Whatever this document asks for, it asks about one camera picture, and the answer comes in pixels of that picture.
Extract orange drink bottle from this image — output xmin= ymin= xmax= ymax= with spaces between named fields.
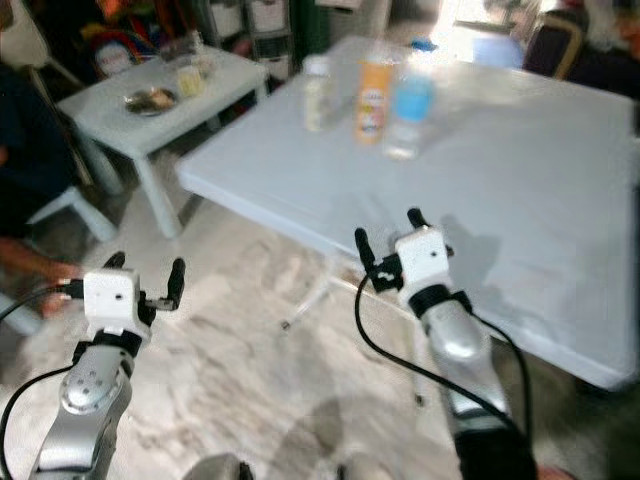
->
xmin=353 ymin=52 xmax=396 ymax=146

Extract white plastic stool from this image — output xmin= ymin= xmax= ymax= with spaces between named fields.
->
xmin=25 ymin=185 xmax=118 ymax=244

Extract large white plastic table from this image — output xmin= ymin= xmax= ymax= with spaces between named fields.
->
xmin=177 ymin=37 xmax=640 ymax=391

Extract blue label water bottle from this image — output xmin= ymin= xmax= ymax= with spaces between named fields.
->
xmin=382 ymin=48 xmax=439 ymax=161

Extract small white plastic table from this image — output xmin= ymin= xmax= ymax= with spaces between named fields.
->
xmin=57 ymin=45 xmax=271 ymax=239

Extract person in dark shirt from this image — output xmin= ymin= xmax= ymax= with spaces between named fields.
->
xmin=0 ymin=0 xmax=101 ymax=319

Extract white drink bottle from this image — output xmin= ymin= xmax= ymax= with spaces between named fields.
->
xmin=302 ymin=55 xmax=333 ymax=133

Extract metal plate with food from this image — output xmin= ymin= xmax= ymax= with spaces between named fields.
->
xmin=124 ymin=87 xmax=173 ymax=117

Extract grey robot left leg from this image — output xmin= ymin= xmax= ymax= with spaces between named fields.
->
xmin=185 ymin=453 xmax=256 ymax=480

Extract yellow cup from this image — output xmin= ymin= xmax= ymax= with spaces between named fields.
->
xmin=177 ymin=65 xmax=203 ymax=98

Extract colourful bag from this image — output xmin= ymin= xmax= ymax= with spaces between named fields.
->
xmin=80 ymin=15 xmax=151 ymax=77

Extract clear glass container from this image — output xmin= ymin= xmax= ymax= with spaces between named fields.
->
xmin=160 ymin=30 xmax=206 ymax=63

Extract white storage drawers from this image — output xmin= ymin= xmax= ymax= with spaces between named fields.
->
xmin=205 ymin=0 xmax=296 ymax=81

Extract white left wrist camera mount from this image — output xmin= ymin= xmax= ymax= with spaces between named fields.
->
xmin=82 ymin=268 xmax=141 ymax=336

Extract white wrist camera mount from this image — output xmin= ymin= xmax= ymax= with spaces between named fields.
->
xmin=394 ymin=227 xmax=451 ymax=291
xmin=82 ymin=268 xmax=141 ymax=336

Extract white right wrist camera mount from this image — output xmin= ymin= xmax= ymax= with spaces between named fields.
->
xmin=394 ymin=227 xmax=451 ymax=291

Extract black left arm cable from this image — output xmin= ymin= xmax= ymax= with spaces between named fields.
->
xmin=0 ymin=283 xmax=86 ymax=480

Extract dark chair with wooden frame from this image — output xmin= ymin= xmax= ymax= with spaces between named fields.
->
xmin=520 ymin=12 xmax=587 ymax=77

